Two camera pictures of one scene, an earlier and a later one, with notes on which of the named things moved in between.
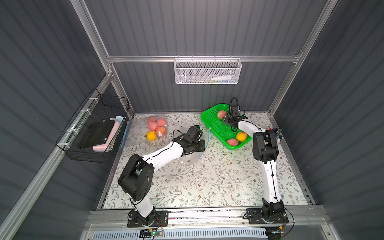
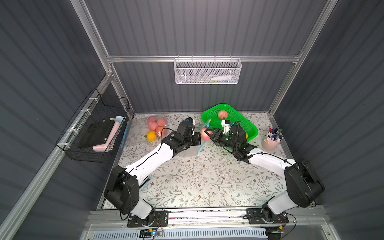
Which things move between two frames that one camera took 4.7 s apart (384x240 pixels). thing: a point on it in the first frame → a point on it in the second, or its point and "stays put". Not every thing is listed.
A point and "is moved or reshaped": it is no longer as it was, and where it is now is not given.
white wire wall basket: (207, 71) stays put
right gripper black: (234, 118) → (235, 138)
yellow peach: (151, 135) stays put
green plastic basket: (212, 116) stays put
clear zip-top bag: (191, 158) is moved or reshaped
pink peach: (161, 122) stays put
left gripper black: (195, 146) → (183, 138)
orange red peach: (160, 131) stays put
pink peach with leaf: (153, 126) stays put
